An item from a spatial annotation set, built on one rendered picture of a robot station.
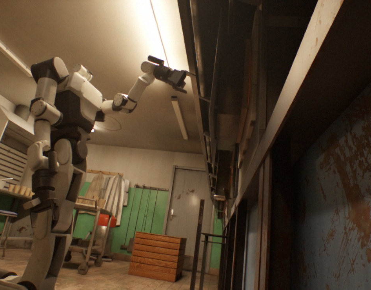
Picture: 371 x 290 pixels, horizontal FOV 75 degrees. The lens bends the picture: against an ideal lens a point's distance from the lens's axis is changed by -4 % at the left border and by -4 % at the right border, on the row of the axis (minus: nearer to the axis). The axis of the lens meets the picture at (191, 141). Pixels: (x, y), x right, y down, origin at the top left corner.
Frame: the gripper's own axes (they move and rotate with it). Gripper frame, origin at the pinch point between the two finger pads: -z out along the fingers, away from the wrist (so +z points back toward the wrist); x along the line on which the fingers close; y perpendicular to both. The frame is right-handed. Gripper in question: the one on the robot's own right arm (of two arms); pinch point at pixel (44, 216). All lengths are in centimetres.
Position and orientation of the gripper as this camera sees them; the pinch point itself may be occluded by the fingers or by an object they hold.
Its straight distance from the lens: 117.0
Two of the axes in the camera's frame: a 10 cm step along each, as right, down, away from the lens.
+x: 9.2, -3.6, -1.4
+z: -2.7, -8.6, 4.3
